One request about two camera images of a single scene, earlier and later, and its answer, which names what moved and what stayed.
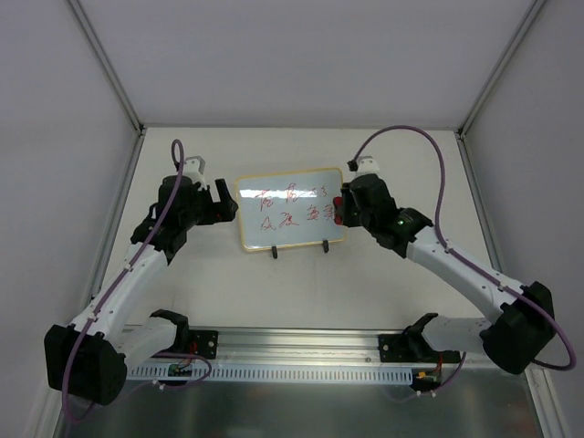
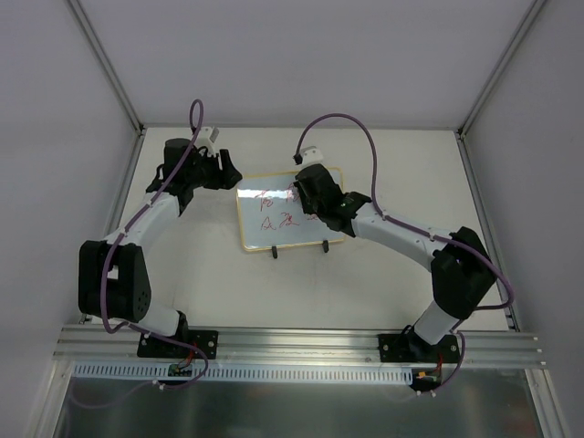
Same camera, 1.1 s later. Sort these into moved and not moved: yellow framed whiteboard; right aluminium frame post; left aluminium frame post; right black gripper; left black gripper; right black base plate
Moved: right black gripper; left black gripper
Not moved: right black base plate; right aluminium frame post; left aluminium frame post; yellow framed whiteboard
